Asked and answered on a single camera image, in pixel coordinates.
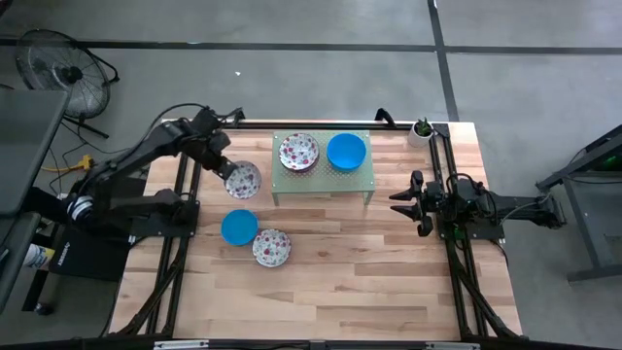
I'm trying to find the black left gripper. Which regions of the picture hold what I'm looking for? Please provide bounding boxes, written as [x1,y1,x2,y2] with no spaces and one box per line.
[183,109,240,181]

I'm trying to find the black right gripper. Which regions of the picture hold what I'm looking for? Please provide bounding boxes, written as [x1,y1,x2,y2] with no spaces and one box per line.
[388,170,446,238]

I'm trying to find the blue plastic bowl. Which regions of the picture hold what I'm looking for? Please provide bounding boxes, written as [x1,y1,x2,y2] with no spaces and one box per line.
[220,208,260,247]
[326,131,368,173]

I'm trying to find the small plant white pot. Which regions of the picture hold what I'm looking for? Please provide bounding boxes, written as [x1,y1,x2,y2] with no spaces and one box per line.
[406,116,435,149]

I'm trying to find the green perforated metal rack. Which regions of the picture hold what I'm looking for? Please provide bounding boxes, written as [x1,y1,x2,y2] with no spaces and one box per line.
[270,128,377,207]

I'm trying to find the yellow power plug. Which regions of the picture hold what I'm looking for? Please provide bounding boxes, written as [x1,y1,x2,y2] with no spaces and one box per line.
[41,153,96,174]

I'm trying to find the black equipment case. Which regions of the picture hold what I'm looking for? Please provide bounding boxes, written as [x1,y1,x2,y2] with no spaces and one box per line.
[48,169,150,283]

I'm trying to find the dark metal table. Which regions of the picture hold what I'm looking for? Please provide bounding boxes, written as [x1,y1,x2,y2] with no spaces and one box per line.
[535,123,622,284]

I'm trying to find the black floor fan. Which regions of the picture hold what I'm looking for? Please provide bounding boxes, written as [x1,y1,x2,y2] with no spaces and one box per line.
[14,27,121,140]

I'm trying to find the grey desk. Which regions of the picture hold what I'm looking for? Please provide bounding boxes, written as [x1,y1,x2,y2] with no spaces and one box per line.
[0,88,70,315]

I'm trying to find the white yellow container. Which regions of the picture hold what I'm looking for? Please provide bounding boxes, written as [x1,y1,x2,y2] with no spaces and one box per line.
[21,242,57,271]

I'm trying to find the silver bracket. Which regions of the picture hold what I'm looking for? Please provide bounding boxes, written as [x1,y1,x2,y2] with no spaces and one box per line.
[425,341,482,350]
[153,339,210,350]

